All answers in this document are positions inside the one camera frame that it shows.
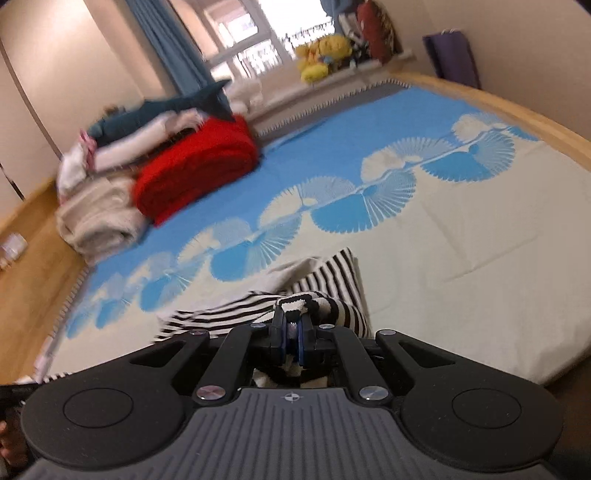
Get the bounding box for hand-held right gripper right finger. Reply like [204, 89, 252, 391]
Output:
[295, 309, 458, 403]

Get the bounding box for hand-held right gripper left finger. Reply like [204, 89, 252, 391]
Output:
[129, 307, 288, 407]

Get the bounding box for black white striped hooded shirt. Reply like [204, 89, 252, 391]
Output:
[154, 247, 372, 389]

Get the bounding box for person's left hand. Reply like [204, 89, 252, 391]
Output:
[0, 406, 31, 469]

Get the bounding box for tissue pack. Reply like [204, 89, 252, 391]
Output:
[0, 233, 27, 271]

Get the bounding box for blue white printed bed sheet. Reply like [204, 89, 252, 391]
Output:
[34, 76, 591, 386]

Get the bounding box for red folded blanket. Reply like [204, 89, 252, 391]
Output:
[134, 115, 259, 227]

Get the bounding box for white folded quilt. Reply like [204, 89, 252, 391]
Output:
[55, 178, 151, 266]

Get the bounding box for white pink folded cloth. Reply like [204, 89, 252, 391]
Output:
[58, 129, 100, 192]

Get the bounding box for white window sill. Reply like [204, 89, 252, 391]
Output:
[249, 51, 416, 121]

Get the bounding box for blue shark plush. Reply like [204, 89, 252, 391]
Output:
[88, 79, 234, 144]

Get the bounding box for yellow plush toy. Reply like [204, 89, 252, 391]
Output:
[298, 55, 331, 85]
[295, 34, 354, 70]

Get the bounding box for window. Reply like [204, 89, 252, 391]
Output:
[185, 0, 342, 79]

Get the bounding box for purple bag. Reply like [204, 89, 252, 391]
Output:
[422, 30, 481, 88]

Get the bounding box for red cushion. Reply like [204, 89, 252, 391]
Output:
[358, 0, 398, 65]

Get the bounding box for white wardrobe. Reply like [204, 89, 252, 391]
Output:
[0, 0, 167, 204]

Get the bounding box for wooden bed frame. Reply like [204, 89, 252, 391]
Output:
[388, 69, 591, 174]

